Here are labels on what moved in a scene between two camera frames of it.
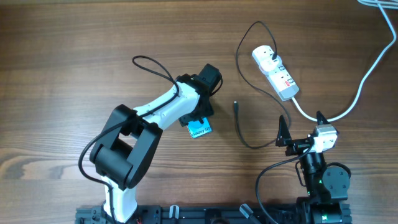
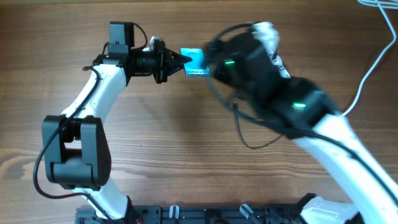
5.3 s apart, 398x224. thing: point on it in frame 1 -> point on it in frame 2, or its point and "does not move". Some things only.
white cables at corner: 381,4 does not move
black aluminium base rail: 195,215 does not move
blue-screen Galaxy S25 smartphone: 196,129 -> 196,67
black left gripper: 208,111 -> 165,61
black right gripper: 285,139 -> 220,72
